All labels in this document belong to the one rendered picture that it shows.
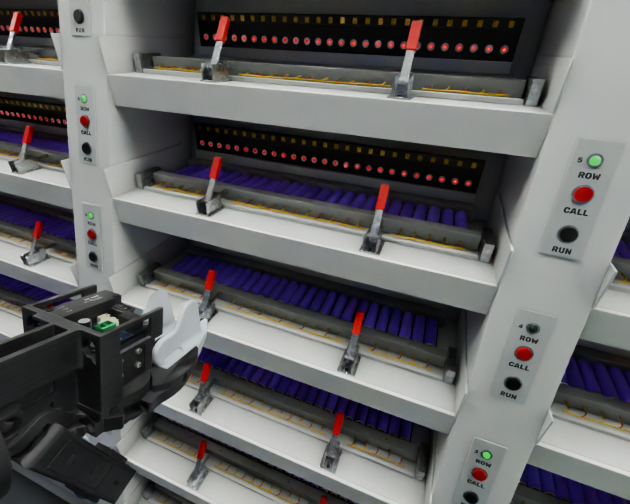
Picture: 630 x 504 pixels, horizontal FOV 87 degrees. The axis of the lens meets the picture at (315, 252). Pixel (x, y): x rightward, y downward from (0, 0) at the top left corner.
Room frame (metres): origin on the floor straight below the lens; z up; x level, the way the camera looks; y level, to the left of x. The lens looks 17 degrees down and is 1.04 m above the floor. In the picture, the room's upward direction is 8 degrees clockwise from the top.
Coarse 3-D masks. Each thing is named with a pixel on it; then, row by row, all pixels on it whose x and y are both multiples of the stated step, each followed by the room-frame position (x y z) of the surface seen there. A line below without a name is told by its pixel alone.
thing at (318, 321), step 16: (160, 272) 0.61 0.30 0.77; (176, 272) 0.61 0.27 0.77; (192, 288) 0.59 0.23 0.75; (224, 288) 0.57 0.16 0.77; (240, 304) 0.56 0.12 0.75; (256, 304) 0.54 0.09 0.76; (272, 304) 0.54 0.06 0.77; (288, 304) 0.54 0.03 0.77; (272, 320) 0.52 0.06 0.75; (304, 320) 0.52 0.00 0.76; (320, 320) 0.51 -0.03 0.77; (336, 320) 0.51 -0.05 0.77; (368, 336) 0.48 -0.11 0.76; (384, 336) 0.48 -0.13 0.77; (400, 352) 0.47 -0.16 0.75; (416, 352) 0.46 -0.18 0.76; (432, 352) 0.45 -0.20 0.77
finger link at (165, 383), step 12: (192, 348) 0.27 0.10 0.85; (180, 360) 0.25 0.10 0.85; (192, 360) 0.26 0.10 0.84; (156, 372) 0.23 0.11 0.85; (168, 372) 0.23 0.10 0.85; (180, 372) 0.23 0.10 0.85; (156, 384) 0.21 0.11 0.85; (168, 384) 0.22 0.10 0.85; (180, 384) 0.23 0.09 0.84; (144, 396) 0.20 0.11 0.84; (156, 396) 0.21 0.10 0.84; (168, 396) 0.22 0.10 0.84; (144, 408) 0.20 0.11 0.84
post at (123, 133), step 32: (64, 0) 0.58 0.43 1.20; (96, 0) 0.56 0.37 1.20; (128, 0) 0.60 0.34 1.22; (160, 0) 0.66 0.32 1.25; (192, 0) 0.74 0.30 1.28; (64, 32) 0.58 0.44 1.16; (96, 32) 0.56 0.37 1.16; (128, 32) 0.60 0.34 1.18; (160, 32) 0.66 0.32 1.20; (192, 32) 0.74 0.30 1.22; (64, 64) 0.58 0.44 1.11; (96, 64) 0.56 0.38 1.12; (96, 96) 0.56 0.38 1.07; (96, 128) 0.56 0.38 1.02; (128, 128) 0.59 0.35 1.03; (160, 128) 0.66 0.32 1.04; (128, 160) 0.59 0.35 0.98; (96, 192) 0.57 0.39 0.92; (128, 224) 0.59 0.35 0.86; (128, 256) 0.59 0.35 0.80
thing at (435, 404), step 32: (160, 256) 0.66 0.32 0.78; (256, 256) 0.66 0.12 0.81; (128, 288) 0.58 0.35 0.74; (224, 320) 0.52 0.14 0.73; (288, 320) 0.53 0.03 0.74; (224, 352) 0.50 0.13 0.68; (256, 352) 0.47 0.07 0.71; (288, 352) 0.46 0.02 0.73; (320, 352) 0.47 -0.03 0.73; (384, 352) 0.48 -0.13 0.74; (448, 352) 0.45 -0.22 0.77; (320, 384) 0.44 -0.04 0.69; (352, 384) 0.42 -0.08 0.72; (384, 384) 0.42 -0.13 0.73; (416, 384) 0.42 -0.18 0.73; (448, 384) 0.42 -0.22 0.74; (416, 416) 0.40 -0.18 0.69; (448, 416) 0.38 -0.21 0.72
